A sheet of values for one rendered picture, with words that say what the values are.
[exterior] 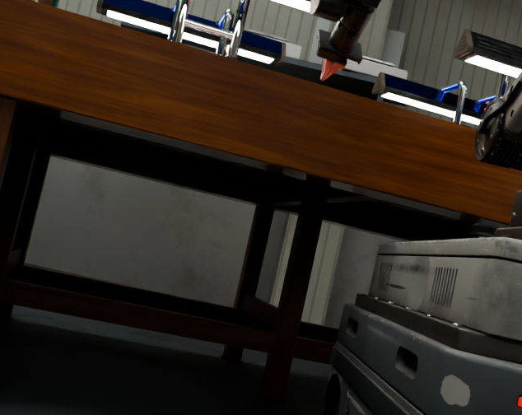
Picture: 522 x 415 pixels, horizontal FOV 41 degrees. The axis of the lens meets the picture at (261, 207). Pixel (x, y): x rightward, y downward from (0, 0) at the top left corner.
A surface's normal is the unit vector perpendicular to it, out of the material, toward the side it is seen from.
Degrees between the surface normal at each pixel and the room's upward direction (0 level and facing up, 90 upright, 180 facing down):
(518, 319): 90
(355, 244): 90
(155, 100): 90
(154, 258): 90
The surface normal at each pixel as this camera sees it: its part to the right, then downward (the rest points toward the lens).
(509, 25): 0.04, -0.06
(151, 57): 0.25, -0.02
